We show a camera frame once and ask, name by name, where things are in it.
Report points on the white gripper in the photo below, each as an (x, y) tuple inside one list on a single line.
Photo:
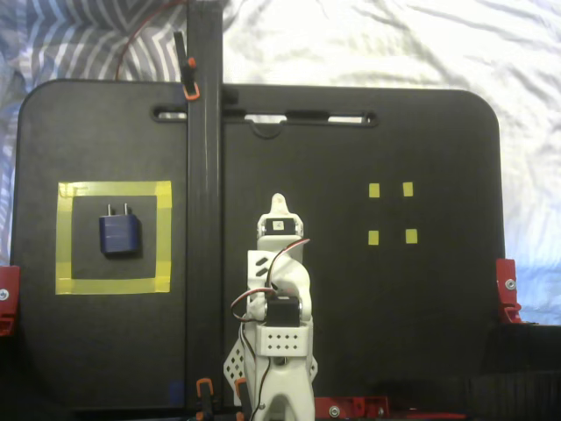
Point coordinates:
[(280, 242)]

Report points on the blue charger plug block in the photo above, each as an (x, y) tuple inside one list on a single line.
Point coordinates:
[(120, 237)]

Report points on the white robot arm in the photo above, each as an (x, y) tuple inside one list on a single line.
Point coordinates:
[(280, 272)]

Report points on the black flat bar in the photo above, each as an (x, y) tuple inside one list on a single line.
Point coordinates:
[(203, 175)]

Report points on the small yellow tape marker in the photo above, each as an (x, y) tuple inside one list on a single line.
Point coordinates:
[(374, 190), (408, 189), (411, 236), (374, 237)]

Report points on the orange black bar clamp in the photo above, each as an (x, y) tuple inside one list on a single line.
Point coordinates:
[(205, 386), (241, 388), (189, 76)]

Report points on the white bed sheet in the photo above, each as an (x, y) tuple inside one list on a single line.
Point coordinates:
[(394, 44)]

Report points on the yellow tape square outline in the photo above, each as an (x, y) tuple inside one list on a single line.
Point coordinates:
[(63, 237)]

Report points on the grey striped blanket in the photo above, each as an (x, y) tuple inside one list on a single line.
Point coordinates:
[(66, 39)]

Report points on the red base bracket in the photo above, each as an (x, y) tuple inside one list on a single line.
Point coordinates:
[(350, 407)]

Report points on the red corner bracket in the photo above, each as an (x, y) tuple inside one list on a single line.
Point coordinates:
[(9, 298), (507, 285)]

